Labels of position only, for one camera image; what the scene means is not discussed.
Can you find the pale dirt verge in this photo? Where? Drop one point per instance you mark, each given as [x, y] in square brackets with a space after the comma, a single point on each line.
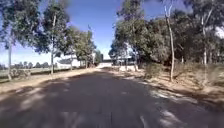
[30, 81]

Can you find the dense row of gum trees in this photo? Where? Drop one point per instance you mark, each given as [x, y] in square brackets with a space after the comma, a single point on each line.
[153, 36]

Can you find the pale low building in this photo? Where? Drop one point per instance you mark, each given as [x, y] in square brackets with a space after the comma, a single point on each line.
[104, 64]

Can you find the grey paved road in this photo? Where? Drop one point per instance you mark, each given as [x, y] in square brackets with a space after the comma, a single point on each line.
[100, 100]

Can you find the white building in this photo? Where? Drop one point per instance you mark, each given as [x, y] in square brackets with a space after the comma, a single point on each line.
[66, 62]

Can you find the distant row of trees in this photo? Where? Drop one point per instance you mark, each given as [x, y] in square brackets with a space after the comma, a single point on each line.
[31, 65]

